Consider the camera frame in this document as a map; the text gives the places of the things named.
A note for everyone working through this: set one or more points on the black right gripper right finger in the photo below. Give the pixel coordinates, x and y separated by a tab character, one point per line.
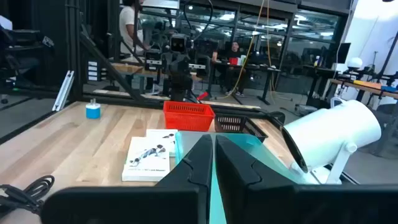
248	202

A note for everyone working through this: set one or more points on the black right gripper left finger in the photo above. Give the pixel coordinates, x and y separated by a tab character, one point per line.
186	202

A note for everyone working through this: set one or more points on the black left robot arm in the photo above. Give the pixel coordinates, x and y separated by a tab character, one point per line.
180	84

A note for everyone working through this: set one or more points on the seated person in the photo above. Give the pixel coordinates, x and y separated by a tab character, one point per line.
234	59

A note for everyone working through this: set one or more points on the green cutting mat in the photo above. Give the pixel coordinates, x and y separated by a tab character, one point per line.
245	146

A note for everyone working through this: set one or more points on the red plastic basket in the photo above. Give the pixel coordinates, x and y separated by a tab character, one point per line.
188	119

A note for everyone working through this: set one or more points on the large white instruction booklet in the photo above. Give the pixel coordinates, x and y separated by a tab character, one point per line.
146	161

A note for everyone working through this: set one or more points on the standing person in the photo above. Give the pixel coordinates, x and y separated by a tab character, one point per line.
127	28

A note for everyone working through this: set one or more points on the black plastic basket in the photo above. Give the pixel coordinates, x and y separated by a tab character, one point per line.
236	124

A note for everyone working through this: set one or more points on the black office desk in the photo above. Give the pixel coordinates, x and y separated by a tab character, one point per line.
261	70

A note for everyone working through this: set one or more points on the blue white small bottle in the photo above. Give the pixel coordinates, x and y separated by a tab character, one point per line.
93	111

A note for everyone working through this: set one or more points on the white cylindrical projector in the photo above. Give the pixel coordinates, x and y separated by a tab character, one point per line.
332	133

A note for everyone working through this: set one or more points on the white aluminium extrusion bar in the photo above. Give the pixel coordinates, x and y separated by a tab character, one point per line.
63	90

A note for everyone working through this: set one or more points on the black computer monitor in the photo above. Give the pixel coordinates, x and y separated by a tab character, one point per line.
343	53

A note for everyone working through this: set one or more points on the wooden workbench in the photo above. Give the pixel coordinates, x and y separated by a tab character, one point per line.
367	85

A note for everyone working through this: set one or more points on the white globe lamp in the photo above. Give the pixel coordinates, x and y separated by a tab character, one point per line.
354	63

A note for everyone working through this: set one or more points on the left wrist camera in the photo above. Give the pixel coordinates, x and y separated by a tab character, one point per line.
178	43

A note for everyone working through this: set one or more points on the black aluminium rig frame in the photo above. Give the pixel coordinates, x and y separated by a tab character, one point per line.
74	49

